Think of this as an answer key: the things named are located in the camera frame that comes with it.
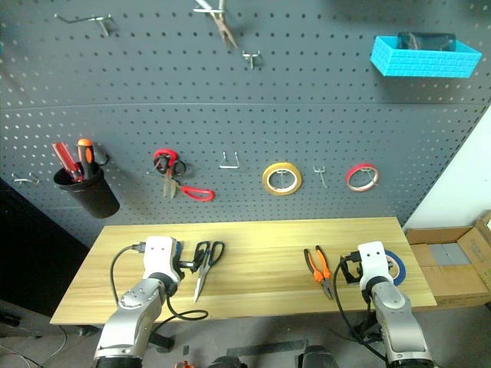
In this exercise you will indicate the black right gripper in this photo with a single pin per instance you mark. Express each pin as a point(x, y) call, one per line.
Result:
point(353, 258)

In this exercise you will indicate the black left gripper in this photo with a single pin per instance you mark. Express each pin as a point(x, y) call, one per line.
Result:
point(177, 264)

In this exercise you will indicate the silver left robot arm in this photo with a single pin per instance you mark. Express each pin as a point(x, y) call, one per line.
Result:
point(130, 318)

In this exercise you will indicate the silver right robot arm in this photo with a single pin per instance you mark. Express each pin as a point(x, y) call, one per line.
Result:
point(395, 318)

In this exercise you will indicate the black tool cup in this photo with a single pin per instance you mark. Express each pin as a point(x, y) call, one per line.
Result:
point(92, 195)

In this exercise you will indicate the blue tape roll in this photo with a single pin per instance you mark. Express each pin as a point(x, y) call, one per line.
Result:
point(399, 264)

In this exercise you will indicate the wooden table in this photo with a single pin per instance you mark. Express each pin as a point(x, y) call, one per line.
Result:
point(253, 276)

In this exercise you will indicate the dark rounded shape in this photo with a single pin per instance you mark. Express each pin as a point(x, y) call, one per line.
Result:
point(226, 362)
point(318, 356)

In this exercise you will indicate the large open cardboard box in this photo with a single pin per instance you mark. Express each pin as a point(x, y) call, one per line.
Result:
point(449, 276)

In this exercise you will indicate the thin double-prong metal hook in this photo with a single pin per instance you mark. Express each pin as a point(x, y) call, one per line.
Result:
point(321, 174)

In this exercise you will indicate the grey blocks in box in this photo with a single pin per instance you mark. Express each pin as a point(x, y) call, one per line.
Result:
point(450, 255)

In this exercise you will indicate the black floor strip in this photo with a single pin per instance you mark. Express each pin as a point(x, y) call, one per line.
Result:
point(268, 347)

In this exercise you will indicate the wide loop metal hook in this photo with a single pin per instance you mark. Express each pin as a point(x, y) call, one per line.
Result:
point(229, 165)

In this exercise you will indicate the red tape roll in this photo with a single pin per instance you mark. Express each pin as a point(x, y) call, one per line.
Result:
point(354, 169)

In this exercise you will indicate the yellow tape roll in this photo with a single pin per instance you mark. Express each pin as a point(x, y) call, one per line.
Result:
point(268, 172)

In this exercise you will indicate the orange black screwdriver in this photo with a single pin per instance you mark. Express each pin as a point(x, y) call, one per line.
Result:
point(86, 155)

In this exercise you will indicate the black side panel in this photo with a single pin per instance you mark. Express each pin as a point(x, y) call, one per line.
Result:
point(34, 253)

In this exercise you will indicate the dark grey pegboard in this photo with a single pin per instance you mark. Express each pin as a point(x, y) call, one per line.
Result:
point(238, 111)

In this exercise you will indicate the red transparent screwdriver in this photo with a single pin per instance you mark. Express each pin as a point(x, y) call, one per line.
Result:
point(66, 159)

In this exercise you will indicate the metal double pegboard hook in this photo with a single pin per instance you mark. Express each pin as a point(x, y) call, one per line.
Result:
point(26, 179)

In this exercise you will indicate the short metal pegboard hook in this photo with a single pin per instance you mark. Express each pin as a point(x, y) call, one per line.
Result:
point(251, 56)

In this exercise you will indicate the blue plastic bin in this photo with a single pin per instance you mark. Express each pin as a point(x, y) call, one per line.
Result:
point(422, 61)

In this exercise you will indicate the bare metal needle-nose pliers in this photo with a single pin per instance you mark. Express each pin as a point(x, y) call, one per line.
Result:
point(222, 27)

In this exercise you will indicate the long metal pegboard hook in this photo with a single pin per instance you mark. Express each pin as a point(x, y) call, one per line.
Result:
point(100, 20)

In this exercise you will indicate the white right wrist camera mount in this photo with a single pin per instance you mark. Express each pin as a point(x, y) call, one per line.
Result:
point(374, 260)

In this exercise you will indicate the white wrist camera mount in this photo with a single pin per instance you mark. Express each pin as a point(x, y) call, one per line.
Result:
point(374, 260)
point(158, 255)

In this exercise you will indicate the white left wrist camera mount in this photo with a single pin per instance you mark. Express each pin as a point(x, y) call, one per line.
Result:
point(158, 255)

